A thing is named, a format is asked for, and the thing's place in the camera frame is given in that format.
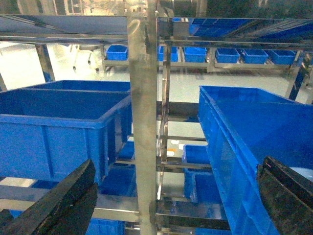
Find blue crate beside plate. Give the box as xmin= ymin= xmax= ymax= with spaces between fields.
xmin=198 ymin=86 xmax=313 ymax=235

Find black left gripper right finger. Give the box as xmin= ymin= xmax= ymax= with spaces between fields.
xmin=256 ymin=156 xmax=313 ymax=235

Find blue crate left shelf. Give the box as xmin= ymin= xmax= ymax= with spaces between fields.
xmin=0 ymin=89 xmax=132 ymax=183

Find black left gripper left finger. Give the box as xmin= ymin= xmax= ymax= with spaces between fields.
xmin=0 ymin=159 xmax=98 ymax=235

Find stainless steel shelf rack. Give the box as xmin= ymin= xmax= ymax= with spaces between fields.
xmin=0 ymin=0 xmax=313 ymax=235

